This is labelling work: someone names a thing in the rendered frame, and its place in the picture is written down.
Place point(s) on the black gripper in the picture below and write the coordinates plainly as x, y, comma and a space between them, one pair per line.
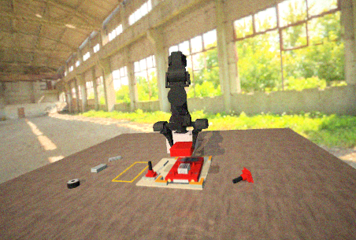
163, 126

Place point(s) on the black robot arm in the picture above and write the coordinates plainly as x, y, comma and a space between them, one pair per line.
177, 96

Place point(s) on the small black tyre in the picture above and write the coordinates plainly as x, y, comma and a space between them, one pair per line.
73, 183

